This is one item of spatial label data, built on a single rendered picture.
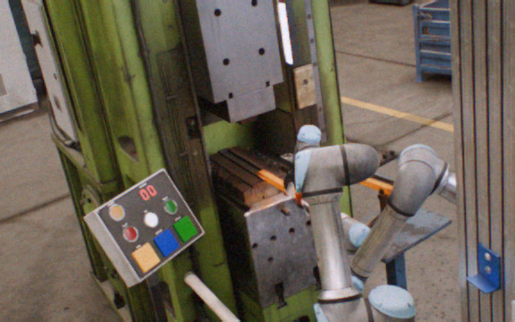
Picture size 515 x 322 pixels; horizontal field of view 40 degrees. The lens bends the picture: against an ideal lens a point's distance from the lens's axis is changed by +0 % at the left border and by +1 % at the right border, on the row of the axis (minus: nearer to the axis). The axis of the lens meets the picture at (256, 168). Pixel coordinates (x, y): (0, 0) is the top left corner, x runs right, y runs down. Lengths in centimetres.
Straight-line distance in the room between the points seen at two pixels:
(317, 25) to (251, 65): 43
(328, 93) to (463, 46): 152
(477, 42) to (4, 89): 665
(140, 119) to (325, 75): 83
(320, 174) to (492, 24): 66
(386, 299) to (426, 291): 185
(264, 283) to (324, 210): 104
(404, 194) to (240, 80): 85
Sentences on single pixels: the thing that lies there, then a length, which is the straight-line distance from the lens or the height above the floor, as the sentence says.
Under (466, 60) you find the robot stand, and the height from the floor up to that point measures 171.
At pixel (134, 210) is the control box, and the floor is 114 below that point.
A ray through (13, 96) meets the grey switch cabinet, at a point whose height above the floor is 23.
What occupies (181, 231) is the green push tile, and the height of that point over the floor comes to 101.
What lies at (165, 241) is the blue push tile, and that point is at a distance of 243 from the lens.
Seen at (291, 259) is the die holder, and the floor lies 64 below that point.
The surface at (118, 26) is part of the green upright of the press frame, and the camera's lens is 255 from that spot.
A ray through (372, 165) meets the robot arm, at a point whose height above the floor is 135.
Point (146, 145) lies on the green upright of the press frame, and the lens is 267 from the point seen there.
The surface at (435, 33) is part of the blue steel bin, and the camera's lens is 657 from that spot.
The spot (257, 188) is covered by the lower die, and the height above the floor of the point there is 97.
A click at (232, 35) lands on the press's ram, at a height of 159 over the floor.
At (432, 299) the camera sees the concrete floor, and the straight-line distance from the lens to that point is 371.
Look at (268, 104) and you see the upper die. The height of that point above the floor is 130.
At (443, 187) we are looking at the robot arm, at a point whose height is 117.
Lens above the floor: 217
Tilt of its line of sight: 24 degrees down
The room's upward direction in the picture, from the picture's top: 9 degrees counter-clockwise
